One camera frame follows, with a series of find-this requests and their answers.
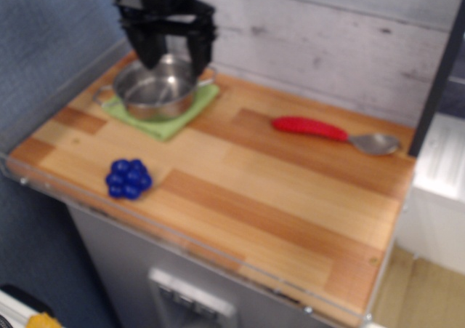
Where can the white toy sink counter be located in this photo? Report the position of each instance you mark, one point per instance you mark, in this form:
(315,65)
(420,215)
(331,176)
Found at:
(431,225)

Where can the grey toy fridge cabinet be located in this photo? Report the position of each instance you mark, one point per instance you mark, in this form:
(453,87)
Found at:
(123,256)

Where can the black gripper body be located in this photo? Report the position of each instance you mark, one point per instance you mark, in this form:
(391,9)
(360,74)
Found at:
(147,18)

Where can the red handled metal spoon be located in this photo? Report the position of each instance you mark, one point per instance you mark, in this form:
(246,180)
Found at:
(376,144)

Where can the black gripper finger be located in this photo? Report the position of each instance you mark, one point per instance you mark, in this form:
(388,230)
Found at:
(149,47)
(200,47)

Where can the stainless steel pot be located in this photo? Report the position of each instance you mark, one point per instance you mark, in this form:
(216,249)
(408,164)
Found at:
(162,93)

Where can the silver dispenser button panel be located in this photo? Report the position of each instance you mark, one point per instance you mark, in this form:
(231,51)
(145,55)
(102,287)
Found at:
(184,305)

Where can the yellow black object corner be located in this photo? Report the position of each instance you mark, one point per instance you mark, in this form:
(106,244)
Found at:
(19,309)

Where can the green cloth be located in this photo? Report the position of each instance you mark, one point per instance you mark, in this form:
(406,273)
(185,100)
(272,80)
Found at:
(163,130)

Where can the blue toy grape cluster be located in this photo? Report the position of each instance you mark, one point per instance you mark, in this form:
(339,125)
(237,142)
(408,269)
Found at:
(128,179)

